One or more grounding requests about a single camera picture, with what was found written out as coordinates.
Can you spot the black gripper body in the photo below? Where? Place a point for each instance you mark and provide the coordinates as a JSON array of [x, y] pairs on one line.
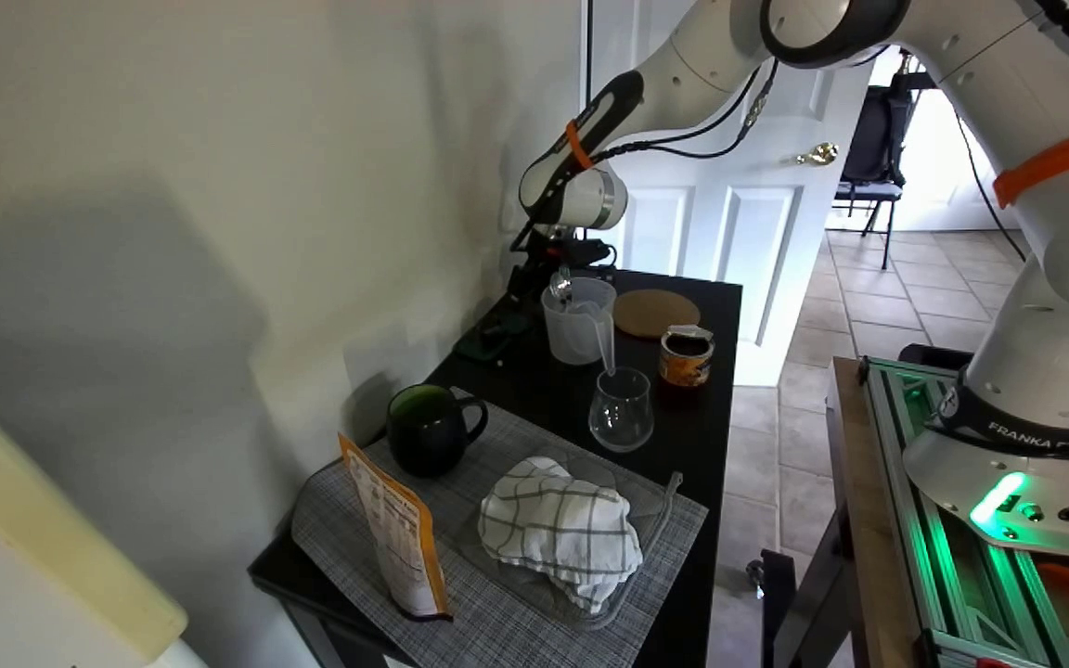
[[559, 254]]

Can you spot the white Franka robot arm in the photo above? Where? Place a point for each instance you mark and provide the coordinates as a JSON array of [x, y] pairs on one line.
[[1055, 346]]

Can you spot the clear plastic measuring cup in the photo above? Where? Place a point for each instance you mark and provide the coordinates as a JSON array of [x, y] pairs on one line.
[[578, 324]]

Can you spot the orange food cup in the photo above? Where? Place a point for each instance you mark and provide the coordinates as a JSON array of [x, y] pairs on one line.
[[687, 356]]

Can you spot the black side table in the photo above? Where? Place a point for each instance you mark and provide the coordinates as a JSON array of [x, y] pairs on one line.
[[534, 382]]

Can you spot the round cork mat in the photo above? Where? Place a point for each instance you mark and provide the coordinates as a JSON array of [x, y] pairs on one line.
[[653, 313]]

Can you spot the stemless clear glass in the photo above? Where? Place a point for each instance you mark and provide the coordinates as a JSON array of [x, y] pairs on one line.
[[620, 414]]

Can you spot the dark green mug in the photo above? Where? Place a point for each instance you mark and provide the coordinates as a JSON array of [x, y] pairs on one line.
[[424, 430]]

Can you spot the white panel door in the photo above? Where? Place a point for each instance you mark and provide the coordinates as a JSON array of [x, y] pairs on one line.
[[731, 209]]

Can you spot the white checked dish towel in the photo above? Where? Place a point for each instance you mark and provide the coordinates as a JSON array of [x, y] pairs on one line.
[[559, 533]]

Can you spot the orange food pouch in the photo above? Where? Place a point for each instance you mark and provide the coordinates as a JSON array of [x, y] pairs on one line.
[[401, 544]]

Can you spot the brass door knob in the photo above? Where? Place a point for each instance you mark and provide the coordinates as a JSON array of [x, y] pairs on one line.
[[823, 153]]

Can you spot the grey woven placemat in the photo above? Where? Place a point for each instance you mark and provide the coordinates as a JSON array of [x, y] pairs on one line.
[[485, 631]]

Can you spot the black chair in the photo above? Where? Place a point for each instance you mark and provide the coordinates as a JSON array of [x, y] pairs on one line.
[[878, 133]]

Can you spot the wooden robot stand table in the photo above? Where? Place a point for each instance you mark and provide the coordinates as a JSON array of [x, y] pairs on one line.
[[864, 520]]

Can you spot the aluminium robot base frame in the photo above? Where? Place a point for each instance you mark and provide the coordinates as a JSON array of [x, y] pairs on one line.
[[955, 579]]

